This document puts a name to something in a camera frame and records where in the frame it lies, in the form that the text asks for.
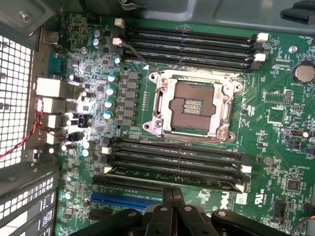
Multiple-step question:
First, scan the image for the blue expansion slot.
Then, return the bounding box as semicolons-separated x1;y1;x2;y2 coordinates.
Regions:
90;193;164;207

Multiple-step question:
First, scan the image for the long black expansion slot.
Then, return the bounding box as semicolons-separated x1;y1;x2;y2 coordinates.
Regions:
92;175;164;194

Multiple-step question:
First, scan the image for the short black expansion slot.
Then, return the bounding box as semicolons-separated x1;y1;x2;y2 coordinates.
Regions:
87;208;110;220

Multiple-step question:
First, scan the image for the green Dell motherboard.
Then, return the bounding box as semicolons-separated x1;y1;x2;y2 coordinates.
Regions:
46;9;315;236

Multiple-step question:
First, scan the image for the metal CPU socket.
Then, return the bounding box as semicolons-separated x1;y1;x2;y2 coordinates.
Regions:
142;70;244;148

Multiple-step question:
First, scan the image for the metal USB port block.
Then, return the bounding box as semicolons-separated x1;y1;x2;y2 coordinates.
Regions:
46;113;63;129
45;131;62;145

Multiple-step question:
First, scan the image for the small metal port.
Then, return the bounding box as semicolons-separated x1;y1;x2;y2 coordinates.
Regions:
24;148;42;162

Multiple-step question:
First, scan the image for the tall metal port block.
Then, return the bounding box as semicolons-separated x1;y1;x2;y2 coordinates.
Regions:
39;97;67;113

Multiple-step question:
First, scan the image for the metal ethernet port block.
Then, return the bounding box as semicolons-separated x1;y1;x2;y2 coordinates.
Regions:
36;77;62;98

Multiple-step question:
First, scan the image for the silver coin battery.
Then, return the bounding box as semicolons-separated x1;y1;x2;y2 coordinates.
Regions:
294;61;315;83

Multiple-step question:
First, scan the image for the dark metal port block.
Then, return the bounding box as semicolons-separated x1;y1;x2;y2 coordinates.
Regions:
41;30;60;46

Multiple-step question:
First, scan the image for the grey metal PC case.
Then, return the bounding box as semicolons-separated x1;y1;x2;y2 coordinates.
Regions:
0;0;315;236

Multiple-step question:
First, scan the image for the red black twisted wire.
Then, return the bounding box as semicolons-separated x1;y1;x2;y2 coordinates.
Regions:
0;97;67;160

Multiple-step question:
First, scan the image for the black wire with plug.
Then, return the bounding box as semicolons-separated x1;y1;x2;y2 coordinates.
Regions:
280;6;315;26

